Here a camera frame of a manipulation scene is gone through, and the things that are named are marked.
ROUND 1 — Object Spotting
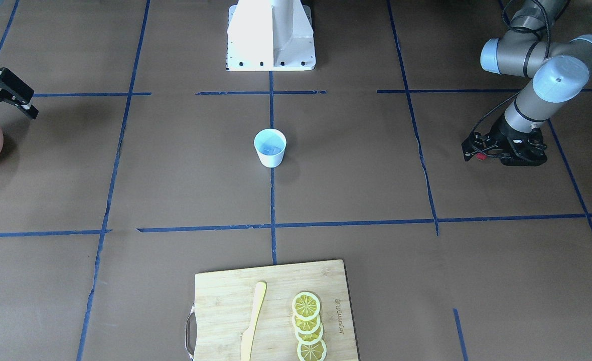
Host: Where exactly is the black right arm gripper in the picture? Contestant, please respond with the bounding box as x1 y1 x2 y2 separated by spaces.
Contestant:
0 68 39 119

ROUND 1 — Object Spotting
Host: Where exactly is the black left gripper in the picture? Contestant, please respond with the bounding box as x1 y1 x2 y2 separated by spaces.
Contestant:
496 116 548 166

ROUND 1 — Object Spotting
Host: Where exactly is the clear ice cube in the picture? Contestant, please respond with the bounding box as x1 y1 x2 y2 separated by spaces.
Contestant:
261 144 282 156

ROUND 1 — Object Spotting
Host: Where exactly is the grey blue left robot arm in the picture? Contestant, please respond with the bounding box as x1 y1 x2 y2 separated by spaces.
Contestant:
462 1 592 166

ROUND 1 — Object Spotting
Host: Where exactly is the light blue paper cup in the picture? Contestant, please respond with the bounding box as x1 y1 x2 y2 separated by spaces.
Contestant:
254 128 287 168

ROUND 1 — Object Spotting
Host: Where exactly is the lemon slice top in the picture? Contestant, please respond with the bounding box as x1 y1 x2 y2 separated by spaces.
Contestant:
291 292 321 321

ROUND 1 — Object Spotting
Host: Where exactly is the lemon slice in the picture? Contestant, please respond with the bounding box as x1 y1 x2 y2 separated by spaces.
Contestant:
291 292 321 321
291 315 321 334
297 340 328 361
294 324 324 345

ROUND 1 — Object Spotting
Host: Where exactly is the lemon slice bottom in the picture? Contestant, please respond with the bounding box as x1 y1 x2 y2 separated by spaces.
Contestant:
297 340 328 361

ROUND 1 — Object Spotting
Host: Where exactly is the bamboo cutting board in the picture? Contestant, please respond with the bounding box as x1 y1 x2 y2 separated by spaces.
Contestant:
185 260 360 360

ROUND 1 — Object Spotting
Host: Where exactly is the yellow plastic knife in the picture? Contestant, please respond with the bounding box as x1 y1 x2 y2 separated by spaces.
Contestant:
239 281 267 360

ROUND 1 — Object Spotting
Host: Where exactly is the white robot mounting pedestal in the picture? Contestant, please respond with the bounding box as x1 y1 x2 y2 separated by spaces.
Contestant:
226 1 317 72

